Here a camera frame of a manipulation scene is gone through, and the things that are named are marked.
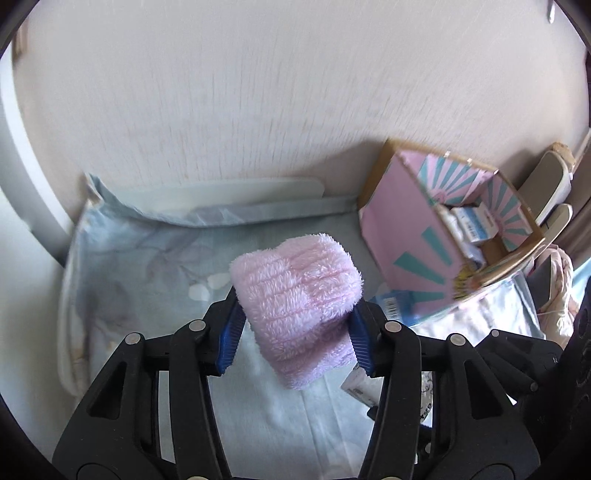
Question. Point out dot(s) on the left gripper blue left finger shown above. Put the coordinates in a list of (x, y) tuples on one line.
[(224, 320)]

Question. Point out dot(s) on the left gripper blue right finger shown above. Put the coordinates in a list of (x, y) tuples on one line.
[(365, 324)]

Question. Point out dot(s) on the pink plush blanket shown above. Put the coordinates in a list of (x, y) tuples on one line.
[(557, 315)]

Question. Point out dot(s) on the light blue floral bedsheet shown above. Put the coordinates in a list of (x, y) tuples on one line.
[(134, 269)]

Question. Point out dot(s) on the pink teal cardboard box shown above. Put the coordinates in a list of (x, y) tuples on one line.
[(415, 250)]

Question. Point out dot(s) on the white bed frame rail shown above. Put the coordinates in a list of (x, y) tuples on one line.
[(167, 199)]

